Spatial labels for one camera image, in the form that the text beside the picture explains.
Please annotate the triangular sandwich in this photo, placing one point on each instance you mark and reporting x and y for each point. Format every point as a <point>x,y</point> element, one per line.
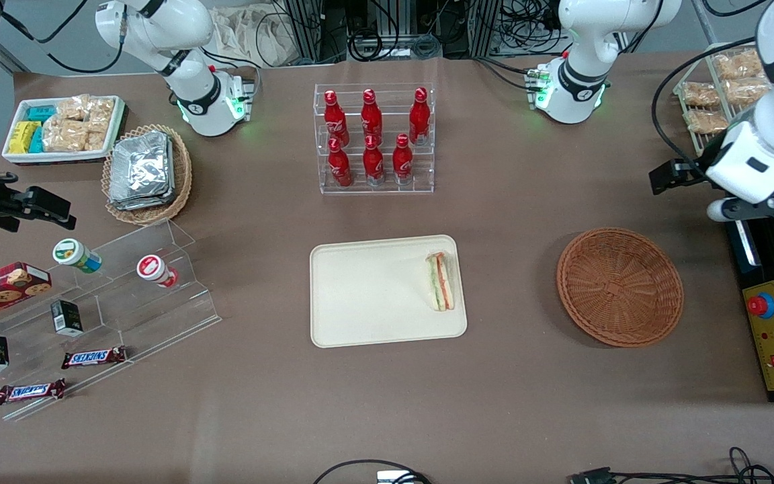
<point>442,286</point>

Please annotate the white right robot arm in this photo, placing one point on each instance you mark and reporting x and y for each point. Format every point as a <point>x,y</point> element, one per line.
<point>202,107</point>

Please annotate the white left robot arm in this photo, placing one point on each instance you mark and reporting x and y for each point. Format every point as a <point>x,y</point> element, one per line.
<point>578,94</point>

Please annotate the white rectangular snack tray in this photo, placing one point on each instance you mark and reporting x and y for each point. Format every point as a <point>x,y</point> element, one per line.
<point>58,157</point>

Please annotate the round brown wicker basket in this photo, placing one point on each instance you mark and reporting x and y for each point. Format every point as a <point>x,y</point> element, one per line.
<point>619,289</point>

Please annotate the oval tan wicker basket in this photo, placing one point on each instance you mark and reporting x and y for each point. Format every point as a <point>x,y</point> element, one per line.
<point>184,168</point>

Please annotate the beige plastic serving tray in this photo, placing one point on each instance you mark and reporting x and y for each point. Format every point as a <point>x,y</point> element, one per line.
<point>373,289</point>

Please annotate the yellow snack packet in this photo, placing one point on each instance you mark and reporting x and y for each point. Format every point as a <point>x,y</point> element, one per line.
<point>23,138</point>

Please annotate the teal snack packet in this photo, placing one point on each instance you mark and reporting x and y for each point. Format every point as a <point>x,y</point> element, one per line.
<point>36,141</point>
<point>41,113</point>

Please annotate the red tartan cookie box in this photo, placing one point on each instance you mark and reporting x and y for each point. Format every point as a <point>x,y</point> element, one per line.
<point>4,289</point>

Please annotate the red emergency stop button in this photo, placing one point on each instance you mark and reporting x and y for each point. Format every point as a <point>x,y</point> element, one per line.
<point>761,305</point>

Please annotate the green lid yoghurt cup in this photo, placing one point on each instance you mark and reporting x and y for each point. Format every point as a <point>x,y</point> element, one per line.
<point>71,253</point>

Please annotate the clear bag of crackers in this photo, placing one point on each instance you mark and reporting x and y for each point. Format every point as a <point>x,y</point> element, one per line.
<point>72,107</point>
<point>96,141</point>
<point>101,113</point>
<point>64,136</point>

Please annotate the clear bag of pastries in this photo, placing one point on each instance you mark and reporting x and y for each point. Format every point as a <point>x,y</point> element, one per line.
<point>738,66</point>
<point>706,121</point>
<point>701,94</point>
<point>744,91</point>

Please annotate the silver foil pouch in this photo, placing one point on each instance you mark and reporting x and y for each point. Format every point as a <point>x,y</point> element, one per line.
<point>140,165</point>
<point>158,204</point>

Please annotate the red lid yoghurt cup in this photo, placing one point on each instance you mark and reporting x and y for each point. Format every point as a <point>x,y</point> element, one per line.
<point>152,267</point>

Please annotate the brown snickers bar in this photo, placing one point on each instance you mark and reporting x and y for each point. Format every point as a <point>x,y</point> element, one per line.
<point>29,391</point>
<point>91,357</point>

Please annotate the clear acrylic stepped shelf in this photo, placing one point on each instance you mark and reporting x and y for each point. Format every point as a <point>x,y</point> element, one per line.
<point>158,316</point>

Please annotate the beige crumpled cloth bag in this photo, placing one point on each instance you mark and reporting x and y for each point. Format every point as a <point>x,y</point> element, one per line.
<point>252,33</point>

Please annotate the red cola bottle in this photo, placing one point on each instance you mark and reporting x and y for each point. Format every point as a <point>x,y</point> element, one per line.
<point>419,117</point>
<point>336,121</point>
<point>371,117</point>
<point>373,163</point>
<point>402,161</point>
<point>340,167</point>

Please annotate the clear acrylic bottle rack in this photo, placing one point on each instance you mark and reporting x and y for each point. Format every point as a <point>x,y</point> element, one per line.
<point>427,181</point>

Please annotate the small white device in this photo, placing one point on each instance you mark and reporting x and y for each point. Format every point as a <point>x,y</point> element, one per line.
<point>392,478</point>

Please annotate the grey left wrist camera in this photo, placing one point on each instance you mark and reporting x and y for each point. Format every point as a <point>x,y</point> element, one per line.
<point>719,211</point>

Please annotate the aluminium frame post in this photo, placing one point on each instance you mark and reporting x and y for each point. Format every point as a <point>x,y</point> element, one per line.
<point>306,27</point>
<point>484,27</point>

